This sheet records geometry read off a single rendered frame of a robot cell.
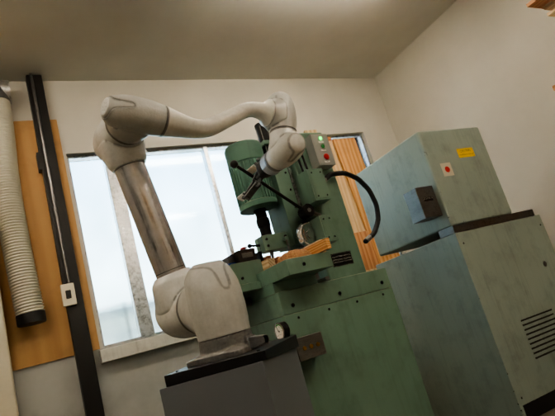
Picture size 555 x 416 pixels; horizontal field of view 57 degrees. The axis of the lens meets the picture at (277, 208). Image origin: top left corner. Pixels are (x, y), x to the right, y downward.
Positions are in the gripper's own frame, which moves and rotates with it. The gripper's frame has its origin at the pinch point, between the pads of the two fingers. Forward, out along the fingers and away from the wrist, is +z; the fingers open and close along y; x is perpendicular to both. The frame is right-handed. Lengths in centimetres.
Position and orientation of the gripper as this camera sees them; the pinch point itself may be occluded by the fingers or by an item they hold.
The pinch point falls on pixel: (245, 185)
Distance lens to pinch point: 212.4
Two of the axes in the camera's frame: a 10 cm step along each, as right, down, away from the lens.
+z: -4.9, 3.4, 8.0
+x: -8.4, -4.4, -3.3
